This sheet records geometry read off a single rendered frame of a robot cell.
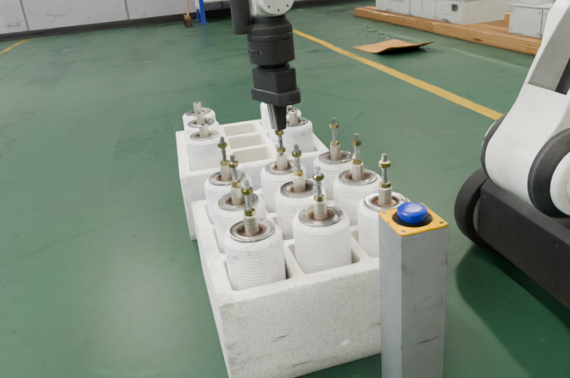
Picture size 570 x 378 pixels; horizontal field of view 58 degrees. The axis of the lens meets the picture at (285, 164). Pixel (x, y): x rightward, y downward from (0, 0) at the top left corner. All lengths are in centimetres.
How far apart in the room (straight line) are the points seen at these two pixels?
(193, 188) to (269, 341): 55
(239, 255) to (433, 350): 32
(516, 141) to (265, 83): 46
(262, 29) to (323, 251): 41
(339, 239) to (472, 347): 31
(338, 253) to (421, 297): 17
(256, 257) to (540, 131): 46
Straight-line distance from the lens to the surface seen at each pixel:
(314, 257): 86
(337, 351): 93
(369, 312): 91
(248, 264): 82
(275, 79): 98
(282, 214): 96
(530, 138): 84
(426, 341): 81
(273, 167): 108
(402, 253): 70
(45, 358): 113
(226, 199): 96
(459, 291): 113
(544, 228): 103
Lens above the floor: 66
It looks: 22 degrees down
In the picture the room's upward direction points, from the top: 5 degrees counter-clockwise
